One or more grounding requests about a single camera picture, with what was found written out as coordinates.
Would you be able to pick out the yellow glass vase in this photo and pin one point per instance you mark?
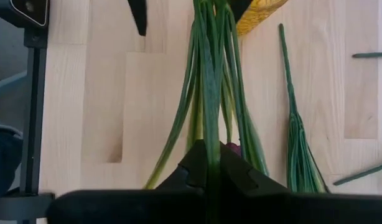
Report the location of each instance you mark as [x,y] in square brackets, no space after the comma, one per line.
[259,15]

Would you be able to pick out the black bracket plate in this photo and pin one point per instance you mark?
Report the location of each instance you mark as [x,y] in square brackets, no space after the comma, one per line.
[29,11]

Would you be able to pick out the person's leg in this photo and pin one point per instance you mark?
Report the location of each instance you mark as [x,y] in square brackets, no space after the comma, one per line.
[4,161]

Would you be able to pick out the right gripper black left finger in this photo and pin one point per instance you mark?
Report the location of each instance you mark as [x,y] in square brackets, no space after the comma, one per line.
[191,174]

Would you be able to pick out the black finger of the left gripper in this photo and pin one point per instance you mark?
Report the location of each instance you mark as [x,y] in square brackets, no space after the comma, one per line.
[138,15]
[240,7]

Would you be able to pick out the green grass sprig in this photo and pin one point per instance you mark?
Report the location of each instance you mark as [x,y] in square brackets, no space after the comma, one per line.
[298,155]

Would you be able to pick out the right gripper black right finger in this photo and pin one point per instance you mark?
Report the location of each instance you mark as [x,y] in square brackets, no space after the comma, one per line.
[240,177]

